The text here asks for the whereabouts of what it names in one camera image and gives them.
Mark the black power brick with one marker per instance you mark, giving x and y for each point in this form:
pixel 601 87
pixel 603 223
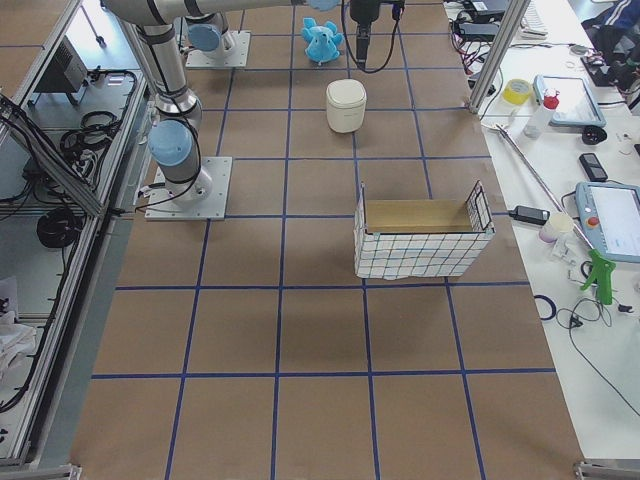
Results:
pixel 529 215

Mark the teach pendant far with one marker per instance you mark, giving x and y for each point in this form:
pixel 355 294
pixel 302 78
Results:
pixel 577 107

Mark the long metal grabber rod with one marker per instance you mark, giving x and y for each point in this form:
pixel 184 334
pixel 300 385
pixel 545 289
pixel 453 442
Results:
pixel 505 135

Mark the aluminium frame post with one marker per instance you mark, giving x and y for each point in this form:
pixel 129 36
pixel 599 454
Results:
pixel 508 27

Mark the white lidded trash can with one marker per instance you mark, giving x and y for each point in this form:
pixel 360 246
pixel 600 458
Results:
pixel 345 105

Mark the green grabber handle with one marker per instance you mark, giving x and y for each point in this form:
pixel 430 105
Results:
pixel 601 276

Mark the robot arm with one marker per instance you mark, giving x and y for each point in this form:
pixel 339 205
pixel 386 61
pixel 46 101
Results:
pixel 211 35
pixel 154 29

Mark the blue teddy bear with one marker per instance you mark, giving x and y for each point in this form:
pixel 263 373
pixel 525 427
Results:
pixel 323 41

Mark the wire basket with wooden shelf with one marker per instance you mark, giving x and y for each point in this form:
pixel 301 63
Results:
pixel 425 238

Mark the teach pendant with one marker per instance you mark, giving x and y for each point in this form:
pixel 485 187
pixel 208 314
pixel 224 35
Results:
pixel 577 107
pixel 608 214

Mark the teach pendant near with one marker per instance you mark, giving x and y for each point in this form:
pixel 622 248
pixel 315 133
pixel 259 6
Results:
pixel 608 214

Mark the black remote phone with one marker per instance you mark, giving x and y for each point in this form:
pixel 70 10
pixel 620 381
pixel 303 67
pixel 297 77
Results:
pixel 593 168

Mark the yellow tape roll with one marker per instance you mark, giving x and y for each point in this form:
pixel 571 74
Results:
pixel 517 91

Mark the white spray bottle red cap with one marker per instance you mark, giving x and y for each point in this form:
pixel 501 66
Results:
pixel 541 118

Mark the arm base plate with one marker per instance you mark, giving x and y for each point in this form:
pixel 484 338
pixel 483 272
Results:
pixel 236 59
pixel 206 199

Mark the blue tape roll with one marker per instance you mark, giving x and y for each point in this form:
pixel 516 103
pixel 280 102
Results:
pixel 547 308

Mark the white plastic cup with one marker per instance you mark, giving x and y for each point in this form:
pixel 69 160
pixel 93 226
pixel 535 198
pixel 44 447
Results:
pixel 557 225

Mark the grey control box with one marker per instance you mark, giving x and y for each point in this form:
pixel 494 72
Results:
pixel 65 74

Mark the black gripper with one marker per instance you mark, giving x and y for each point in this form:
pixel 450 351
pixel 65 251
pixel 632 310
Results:
pixel 364 11

